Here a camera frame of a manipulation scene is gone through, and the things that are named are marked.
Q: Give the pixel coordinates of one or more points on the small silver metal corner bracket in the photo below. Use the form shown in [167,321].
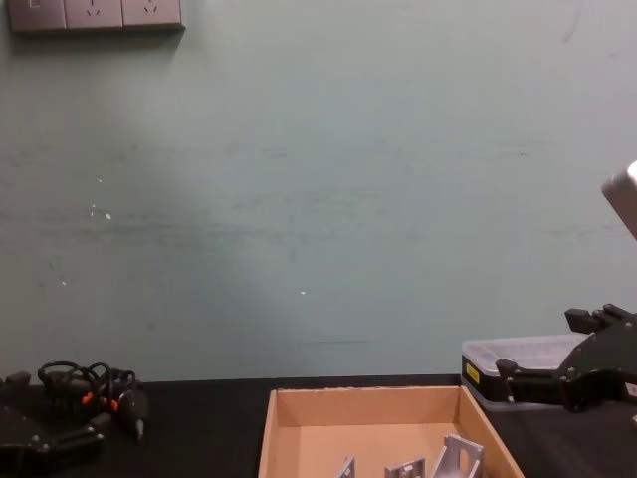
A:
[405,470]
[347,469]

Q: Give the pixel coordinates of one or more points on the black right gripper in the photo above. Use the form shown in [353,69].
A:
[602,368]

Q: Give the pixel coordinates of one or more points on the shallow brown cardboard tray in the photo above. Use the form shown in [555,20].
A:
[368,408]

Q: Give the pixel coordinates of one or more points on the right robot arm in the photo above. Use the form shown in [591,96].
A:
[622,196]

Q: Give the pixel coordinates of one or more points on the black table cloth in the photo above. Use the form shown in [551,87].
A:
[199,428]

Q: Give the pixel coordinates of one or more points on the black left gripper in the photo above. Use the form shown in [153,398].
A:
[15,443]

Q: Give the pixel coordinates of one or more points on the grey wall socket plate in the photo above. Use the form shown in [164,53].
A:
[151,10]
[94,11]

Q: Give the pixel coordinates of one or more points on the clear plastic case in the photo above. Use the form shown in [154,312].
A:
[517,348]

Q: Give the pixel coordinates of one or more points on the large silver metal corner bracket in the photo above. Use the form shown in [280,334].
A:
[455,460]

